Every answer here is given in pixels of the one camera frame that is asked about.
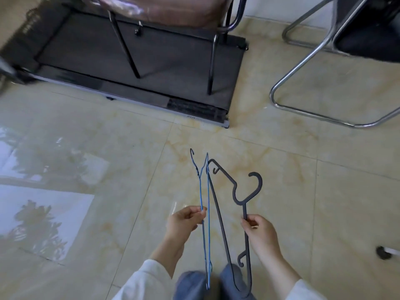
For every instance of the black treadmill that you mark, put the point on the black treadmill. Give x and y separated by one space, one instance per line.
125 62

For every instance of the person's right forearm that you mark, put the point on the person's right forearm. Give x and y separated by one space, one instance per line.
286 276

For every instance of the person's left forearm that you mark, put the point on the person's left forearm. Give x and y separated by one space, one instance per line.
156 271

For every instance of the brown cushioned metal chair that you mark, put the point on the brown cushioned metal chair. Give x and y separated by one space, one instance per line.
175 15

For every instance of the black chrome cantilever chair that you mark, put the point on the black chrome cantilever chair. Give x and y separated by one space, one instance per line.
337 43

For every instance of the person's left thumb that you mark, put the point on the person's left thumb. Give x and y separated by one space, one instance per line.
197 216

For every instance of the dark grey plastic clothes hanger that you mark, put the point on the dark grey plastic clothes hanger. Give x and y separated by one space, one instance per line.
243 203

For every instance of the black castor wheel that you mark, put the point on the black castor wheel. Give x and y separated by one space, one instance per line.
382 252

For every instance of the person's blue jeans legs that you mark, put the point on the person's blue jeans legs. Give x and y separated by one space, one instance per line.
203 284

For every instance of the person's right hand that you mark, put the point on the person's right hand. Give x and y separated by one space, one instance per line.
262 234

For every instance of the person's right thumb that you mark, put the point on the person's right thumb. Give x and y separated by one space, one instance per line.
249 222

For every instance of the person's left hand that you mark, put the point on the person's left hand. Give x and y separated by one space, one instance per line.
178 224

